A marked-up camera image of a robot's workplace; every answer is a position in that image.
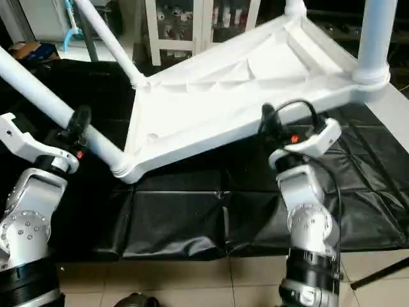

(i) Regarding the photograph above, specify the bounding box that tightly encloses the white plastic table top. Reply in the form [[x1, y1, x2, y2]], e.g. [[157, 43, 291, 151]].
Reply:
[[120, 14, 392, 185]]

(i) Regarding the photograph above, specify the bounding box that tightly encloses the white plastic table leg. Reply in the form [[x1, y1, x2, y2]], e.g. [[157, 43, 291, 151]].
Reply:
[[353, 0, 398, 87], [0, 46, 132, 181], [284, 0, 307, 18], [73, 0, 149, 89]]

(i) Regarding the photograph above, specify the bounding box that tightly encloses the blue flat box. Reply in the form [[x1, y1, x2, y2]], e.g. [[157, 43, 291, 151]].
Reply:
[[10, 42, 61, 61]]

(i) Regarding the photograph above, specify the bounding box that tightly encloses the light blue plastic item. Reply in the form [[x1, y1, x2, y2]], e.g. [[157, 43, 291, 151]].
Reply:
[[61, 0, 82, 52]]

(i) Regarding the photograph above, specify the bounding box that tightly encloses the white flat panel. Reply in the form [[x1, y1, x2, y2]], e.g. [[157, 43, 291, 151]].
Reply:
[[383, 83, 409, 154]]

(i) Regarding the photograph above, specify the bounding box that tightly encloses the white glass door cabinet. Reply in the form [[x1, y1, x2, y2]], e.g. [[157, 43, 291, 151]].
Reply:
[[146, 0, 263, 65]]

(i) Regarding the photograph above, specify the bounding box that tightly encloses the black work mat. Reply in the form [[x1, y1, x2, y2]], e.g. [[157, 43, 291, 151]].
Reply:
[[0, 58, 409, 262]]

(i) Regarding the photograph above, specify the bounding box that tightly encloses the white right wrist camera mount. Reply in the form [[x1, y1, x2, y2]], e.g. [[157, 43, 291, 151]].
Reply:
[[268, 118, 343, 171]]

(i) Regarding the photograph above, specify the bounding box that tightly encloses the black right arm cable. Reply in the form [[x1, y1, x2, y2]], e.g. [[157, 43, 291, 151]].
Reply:
[[258, 98, 343, 218]]

